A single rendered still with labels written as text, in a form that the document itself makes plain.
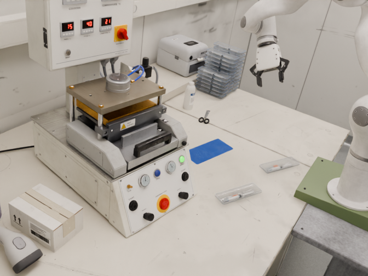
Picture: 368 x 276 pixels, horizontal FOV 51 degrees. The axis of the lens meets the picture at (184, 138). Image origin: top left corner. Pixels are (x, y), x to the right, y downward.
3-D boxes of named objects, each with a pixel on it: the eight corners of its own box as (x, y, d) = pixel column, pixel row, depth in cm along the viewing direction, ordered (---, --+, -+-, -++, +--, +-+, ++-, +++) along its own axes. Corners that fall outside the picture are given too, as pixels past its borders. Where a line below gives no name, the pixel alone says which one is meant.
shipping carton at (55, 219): (9, 224, 118) (6, 201, 114) (44, 202, 128) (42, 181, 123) (51, 254, 111) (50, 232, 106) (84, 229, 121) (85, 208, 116)
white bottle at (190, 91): (181, 109, 198) (185, 82, 191) (184, 104, 202) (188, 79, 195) (191, 111, 198) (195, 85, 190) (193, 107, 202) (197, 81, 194)
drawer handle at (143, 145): (132, 155, 120) (133, 144, 118) (166, 139, 130) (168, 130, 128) (137, 158, 119) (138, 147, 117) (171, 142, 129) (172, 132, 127)
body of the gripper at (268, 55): (282, 43, 162) (284, 69, 160) (259, 49, 167) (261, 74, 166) (275, 38, 156) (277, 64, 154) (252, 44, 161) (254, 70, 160)
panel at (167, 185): (131, 235, 121) (117, 179, 116) (194, 195, 141) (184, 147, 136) (135, 236, 119) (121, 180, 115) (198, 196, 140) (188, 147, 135)
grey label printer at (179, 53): (154, 64, 232) (157, 36, 223) (176, 58, 246) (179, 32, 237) (186, 79, 220) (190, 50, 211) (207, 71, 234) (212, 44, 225)
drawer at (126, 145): (72, 130, 134) (71, 110, 130) (121, 113, 149) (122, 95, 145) (127, 172, 118) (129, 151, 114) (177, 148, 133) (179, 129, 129)
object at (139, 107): (76, 109, 129) (75, 83, 124) (127, 94, 144) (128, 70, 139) (108, 132, 120) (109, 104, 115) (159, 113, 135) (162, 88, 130)
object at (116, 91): (56, 104, 130) (54, 68, 124) (127, 84, 151) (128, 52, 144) (100, 135, 118) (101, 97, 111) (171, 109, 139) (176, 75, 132)
